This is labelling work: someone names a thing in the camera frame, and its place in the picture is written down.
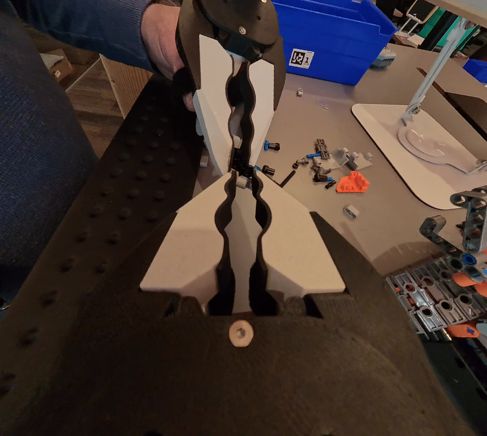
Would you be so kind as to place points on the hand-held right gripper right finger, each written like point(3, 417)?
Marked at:
point(304, 253)

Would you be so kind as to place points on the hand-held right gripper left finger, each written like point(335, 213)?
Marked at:
point(182, 253)

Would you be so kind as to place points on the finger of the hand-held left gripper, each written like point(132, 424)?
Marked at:
point(211, 101)
point(264, 101)

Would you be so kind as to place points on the black thin beam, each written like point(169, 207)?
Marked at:
point(240, 162)

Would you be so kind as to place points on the light grey cross connector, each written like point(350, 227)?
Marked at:
point(242, 182)

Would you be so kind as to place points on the grey angled connector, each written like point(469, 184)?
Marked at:
point(319, 166)

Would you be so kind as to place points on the blue plastic bin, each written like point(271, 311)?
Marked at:
point(334, 44)

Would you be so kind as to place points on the person's left hand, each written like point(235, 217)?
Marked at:
point(159, 36)

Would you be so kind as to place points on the black axle connector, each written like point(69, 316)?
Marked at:
point(274, 146)

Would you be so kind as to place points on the grey curved panel piece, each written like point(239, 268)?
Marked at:
point(359, 162)
point(338, 156)
point(204, 162)

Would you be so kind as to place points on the small grey beam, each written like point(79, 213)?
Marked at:
point(351, 211)

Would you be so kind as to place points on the black pin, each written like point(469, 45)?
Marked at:
point(331, 184)

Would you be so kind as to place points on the black axle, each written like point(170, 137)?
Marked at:
point(288, 179)

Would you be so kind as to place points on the orange sloped panel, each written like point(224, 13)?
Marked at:
point(352, 184)

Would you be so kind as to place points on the black dimpled pad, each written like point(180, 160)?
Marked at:
point(114, 196)

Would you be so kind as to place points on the white book stand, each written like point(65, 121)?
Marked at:
point(380, 131)

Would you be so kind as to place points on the grey battery module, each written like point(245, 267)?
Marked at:
point(382, 59)

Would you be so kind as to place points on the grey orange toy tracked robot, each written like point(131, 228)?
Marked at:
point(437, 299)

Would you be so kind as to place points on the cardboard box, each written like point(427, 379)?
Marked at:
point(57, 66)

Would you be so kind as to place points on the green box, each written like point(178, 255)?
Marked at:
point(437, 28)

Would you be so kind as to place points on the small blue bin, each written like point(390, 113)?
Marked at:
point(475, 70)

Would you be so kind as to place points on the dark grey frame connector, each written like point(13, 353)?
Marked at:
point(322, 148)

